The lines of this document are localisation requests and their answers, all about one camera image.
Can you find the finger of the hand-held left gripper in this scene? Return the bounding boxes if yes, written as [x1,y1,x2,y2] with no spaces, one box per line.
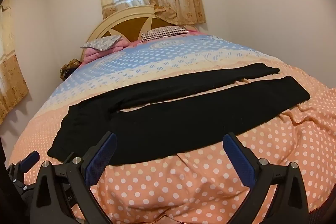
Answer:
[8,151,40,184]

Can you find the brown patterned bundle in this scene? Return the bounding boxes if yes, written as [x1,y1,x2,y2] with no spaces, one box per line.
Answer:
[60,59,84,81]

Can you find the grey patterned pillow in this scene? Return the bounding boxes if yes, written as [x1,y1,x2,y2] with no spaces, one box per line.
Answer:
[83,35,123,51]

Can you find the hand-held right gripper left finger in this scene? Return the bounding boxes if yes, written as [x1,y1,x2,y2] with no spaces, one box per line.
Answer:
[29,132,117,224]

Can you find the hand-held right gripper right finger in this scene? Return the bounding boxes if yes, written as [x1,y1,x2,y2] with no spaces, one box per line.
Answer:
[223,132,311,224]

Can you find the polka dot bedspread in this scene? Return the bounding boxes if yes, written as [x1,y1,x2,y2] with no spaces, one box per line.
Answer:
[4,34,336,224]

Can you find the black pants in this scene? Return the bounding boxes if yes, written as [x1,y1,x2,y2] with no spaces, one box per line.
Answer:
[47,63,311,167]

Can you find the pink folded blanket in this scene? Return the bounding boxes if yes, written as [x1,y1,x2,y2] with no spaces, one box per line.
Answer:
[83,39,142,64]

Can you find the striped pillow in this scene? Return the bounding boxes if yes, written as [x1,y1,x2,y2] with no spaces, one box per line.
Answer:
[140,26,189,42]

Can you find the cream wooden headboard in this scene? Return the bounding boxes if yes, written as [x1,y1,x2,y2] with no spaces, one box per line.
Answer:
[80,6,196,63]

